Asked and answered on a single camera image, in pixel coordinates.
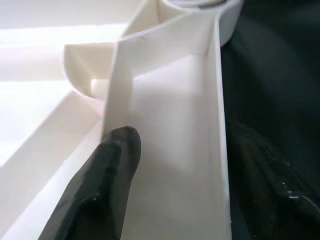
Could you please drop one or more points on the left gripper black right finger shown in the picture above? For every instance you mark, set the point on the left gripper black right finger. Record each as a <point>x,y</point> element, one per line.
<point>270,187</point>

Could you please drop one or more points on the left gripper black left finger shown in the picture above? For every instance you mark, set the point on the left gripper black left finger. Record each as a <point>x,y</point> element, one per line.
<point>100,187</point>

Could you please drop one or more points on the white plastic table top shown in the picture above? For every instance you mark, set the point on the white plastic table top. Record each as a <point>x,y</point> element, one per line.
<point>175,125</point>

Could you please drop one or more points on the black table cloth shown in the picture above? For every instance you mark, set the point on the black table cloth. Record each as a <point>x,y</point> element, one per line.
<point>275,62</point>

